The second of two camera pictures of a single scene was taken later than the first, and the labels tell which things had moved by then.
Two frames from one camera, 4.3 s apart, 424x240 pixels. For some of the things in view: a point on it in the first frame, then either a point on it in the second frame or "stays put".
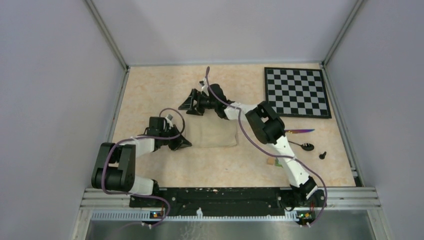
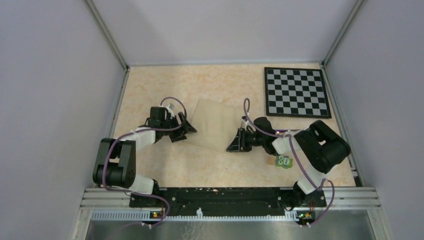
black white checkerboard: x=297 y=92 stays put
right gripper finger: x=188 y=104 -> x=239 y=144
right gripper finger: x=197 y=110 -> x=239 y=147
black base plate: x=228 y=201 stays put
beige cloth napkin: x=204 y=131 stays put
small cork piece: x=271 y=160 stays put
